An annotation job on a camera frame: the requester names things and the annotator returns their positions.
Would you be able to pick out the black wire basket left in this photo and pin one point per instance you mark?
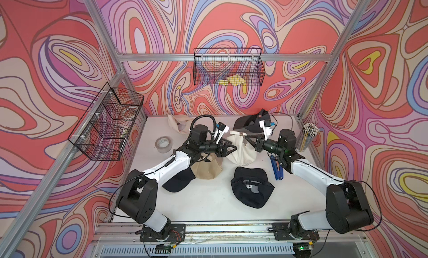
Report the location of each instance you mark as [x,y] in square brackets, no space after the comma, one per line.
[103,132]

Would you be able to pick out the cup of pencils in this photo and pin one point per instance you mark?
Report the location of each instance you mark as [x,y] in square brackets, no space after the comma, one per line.
[308,133]

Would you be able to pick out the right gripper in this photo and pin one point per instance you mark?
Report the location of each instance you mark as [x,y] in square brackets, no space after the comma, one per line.
[258,144]

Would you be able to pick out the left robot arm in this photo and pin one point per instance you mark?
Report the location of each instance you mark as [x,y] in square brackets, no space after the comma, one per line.
[137,197]

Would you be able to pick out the black cap upside down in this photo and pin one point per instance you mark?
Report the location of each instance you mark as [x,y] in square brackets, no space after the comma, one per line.
[251,187]

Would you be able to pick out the cream baseball cap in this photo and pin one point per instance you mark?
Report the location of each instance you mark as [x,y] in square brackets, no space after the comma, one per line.
[180,123]

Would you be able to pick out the clear tape roll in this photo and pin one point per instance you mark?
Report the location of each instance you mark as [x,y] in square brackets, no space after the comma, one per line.
[163,144]

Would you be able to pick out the blue tool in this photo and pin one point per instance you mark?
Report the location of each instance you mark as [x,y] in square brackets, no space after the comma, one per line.
[277,168]

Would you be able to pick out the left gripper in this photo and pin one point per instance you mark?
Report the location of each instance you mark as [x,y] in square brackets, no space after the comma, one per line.
[223,148]

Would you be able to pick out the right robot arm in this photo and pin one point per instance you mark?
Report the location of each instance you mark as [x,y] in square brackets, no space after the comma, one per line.
[346,205]

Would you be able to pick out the tan khaki baseball cap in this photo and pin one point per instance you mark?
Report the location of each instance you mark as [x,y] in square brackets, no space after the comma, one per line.
[208,169]

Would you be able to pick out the black wire basket back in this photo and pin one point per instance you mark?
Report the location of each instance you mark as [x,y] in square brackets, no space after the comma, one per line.
[213,63]

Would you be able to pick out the dark grey baseball cap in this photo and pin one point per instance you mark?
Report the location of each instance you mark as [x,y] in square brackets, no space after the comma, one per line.
[251,123]

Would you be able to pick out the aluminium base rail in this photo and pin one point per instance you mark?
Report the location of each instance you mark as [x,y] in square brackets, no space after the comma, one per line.
[227,239]

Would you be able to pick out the light beige baseball cap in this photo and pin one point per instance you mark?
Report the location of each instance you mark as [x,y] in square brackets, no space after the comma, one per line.
[245,153]

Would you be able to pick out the black cap with white logo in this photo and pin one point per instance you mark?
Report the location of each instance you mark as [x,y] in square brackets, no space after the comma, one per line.
[179,181]

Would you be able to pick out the black wire basket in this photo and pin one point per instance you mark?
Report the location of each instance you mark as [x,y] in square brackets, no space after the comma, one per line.
[213,63]
[103,132]

